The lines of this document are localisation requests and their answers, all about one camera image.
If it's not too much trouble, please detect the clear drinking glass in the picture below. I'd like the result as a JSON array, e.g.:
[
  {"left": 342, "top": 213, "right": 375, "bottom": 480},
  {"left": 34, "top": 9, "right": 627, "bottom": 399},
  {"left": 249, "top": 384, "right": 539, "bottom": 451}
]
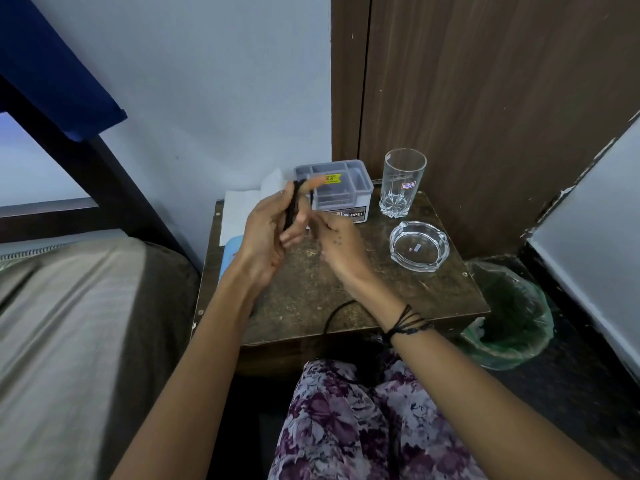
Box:
[{"left": 379, "top": 148, "right": 428, "bottom": 219}]

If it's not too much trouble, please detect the dark wooden bunk frame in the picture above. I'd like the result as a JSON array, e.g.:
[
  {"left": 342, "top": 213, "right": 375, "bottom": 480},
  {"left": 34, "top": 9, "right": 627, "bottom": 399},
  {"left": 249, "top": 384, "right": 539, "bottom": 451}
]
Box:
[{"left": 0, "top": 75, "right": 197, "bottom": 268}]

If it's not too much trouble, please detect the white door panel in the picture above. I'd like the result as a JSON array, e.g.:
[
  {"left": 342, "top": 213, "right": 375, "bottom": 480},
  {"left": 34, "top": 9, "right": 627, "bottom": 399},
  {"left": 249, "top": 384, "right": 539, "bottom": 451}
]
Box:
[{"left": 524, "top": 115, "right": 640, "bottom": 383}]

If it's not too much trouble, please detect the person's right forearm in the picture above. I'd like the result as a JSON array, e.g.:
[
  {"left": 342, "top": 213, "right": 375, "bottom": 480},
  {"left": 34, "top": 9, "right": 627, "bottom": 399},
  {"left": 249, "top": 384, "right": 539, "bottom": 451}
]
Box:
[{"left": 345, "top": 275, "right": 617, "bottom": 480}]

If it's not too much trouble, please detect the purple floral garment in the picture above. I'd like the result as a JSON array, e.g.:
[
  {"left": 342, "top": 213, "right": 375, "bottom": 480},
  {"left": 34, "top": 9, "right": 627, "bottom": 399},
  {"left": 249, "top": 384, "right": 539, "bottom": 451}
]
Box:
[{"left": 267, "top": 352, "right": 489, "bottom": 480}]

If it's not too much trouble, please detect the clear glass ashtray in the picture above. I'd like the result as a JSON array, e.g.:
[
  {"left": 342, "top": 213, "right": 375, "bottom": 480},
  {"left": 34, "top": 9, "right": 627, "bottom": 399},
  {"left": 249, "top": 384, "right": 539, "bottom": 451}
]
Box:
[{"left": 389, "top": 221, "right": 450, "bottom": 273}]

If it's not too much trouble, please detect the black cord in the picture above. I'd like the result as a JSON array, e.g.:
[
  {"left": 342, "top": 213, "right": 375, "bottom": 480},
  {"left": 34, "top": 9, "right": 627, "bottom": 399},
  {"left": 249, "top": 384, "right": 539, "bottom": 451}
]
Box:
[{"left": 282, "top": 179, "right": 402, "bottom": 480}]

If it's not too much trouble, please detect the clear plastic storage box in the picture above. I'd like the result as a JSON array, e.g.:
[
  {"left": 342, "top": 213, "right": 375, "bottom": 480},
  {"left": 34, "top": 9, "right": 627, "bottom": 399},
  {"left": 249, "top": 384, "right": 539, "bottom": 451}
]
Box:
[{"left": 294, "top": 160, "right": 375, "bottom": 224}]

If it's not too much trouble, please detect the dark brown wooden wardrobe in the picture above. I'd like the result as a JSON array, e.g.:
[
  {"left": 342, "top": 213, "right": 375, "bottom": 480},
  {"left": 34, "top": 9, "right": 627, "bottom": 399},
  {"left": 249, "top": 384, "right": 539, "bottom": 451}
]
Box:
[{"left": 331, "top": 0, "right": 640, "bottom": 261}]

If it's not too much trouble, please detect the blue bunk mattress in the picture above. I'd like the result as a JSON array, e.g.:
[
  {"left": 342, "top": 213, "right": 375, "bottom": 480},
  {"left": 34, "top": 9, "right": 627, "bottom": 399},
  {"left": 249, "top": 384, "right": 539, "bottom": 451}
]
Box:
[{"left": 0, "top": 0, "right": 128, "bottom": 143}]

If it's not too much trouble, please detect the light blue flat object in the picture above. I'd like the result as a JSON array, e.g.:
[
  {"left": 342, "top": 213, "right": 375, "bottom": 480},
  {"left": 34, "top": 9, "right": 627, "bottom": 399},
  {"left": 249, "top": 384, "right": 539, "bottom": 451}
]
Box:
[{"left": 218, "top": 235, "right": 246, "bottom": 283}]

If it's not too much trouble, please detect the waste bin with green bag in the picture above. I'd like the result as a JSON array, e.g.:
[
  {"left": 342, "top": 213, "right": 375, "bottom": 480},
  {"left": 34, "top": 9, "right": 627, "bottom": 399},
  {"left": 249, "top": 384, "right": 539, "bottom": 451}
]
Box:
[{"left": 450, "top": 260, "right": 556, "bottom": 371}]

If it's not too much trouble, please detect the white paper tissue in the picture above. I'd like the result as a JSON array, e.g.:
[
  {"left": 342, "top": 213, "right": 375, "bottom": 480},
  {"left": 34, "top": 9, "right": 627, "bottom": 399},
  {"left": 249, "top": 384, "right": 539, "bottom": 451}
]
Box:
[{"left": 219, "top": 167, "right": 287, "bottom": 248}]

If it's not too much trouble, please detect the bed with grey sheet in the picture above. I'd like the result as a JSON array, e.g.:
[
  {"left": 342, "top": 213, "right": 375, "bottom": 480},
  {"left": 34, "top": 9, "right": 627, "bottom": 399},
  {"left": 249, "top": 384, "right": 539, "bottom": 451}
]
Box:
[{"left": 0, "top": 237, "right": 202, "bottom": 480}]

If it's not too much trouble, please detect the person's left hand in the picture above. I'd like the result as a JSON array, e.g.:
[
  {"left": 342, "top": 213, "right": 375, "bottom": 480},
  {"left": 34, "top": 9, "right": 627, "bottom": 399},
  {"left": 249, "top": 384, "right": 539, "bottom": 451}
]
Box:
[{"left": 230, "top": 176, "right": 327, "bottom": 296}]

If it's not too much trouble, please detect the wooden bedside table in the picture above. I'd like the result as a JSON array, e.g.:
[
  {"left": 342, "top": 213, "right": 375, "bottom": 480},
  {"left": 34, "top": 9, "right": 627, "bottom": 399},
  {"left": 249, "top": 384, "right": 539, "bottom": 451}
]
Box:
[{"left": 192, "top": 187, "right": 491, "bottom": 380}]

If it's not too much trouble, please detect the black thread bracelet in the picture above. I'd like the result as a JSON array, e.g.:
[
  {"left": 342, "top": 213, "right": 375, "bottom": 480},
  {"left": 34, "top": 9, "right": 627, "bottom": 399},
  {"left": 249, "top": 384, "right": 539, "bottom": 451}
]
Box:
[{"left": 382, "top": 305, "right": 434, "bottom": 346}]

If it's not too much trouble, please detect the person's right hand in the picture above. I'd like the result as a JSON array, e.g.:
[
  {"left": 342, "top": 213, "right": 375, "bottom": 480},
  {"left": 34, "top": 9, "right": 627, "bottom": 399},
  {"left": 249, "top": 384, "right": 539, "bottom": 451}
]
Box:
[{"left": 306, "top": 211, "right": 377, "bottom": 291}]

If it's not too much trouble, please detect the person's left forearm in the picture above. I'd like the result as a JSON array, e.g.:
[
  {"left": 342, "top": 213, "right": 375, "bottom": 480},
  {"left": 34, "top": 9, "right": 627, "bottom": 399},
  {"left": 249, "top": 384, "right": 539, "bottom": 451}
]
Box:
[{"left": 110, "top": 267, "right": 271, "bottom": 480}]

